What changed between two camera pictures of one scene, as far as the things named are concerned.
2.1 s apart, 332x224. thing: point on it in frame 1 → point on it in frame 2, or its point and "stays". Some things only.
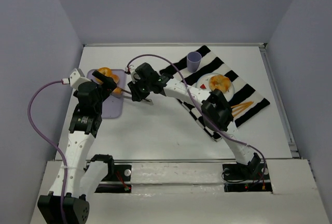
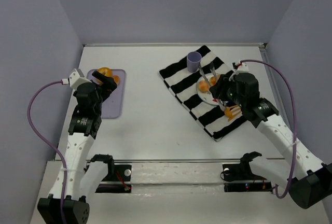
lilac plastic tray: (112, 107) stays
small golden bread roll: (117, 91) → (203, 86)
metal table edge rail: (239, 44) stays
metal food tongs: (148, 101) → (220, 103)
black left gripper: (104, 80) stays
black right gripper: (136, 92) → (221, 91)
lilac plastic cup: (193, 60) stays
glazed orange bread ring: (105, 70) stays
